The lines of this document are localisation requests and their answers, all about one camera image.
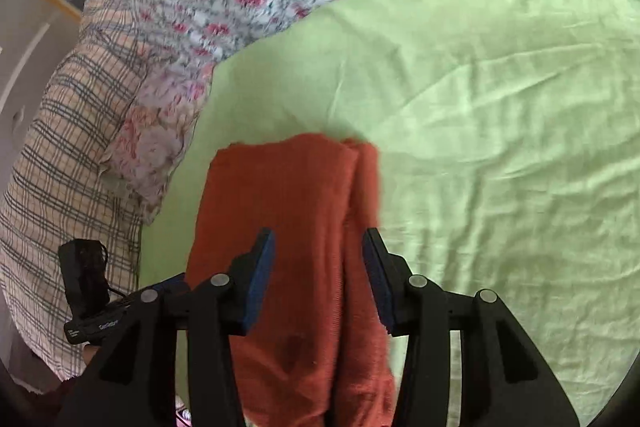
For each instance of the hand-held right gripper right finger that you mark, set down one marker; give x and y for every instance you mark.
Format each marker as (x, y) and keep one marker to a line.
(377, 282)

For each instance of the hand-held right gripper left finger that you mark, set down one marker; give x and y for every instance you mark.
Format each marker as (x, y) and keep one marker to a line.
(257, 277)

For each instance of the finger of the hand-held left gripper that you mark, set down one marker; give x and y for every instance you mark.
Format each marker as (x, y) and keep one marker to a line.
(172, 283)

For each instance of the orange knit sweater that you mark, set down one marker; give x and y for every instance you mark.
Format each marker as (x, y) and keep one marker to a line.
(290, 217)

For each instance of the person's dark red clothing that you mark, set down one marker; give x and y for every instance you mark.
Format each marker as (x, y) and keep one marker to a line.
(67, 394)

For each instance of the beige plaid blanket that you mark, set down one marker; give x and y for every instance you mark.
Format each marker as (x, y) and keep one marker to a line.
(60, 147)

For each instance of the purple floral pillow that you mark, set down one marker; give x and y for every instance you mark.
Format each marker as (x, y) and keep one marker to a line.
(150, 142)

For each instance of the light green bed sheet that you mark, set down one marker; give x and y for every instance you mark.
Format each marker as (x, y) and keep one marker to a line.
(475, 107)

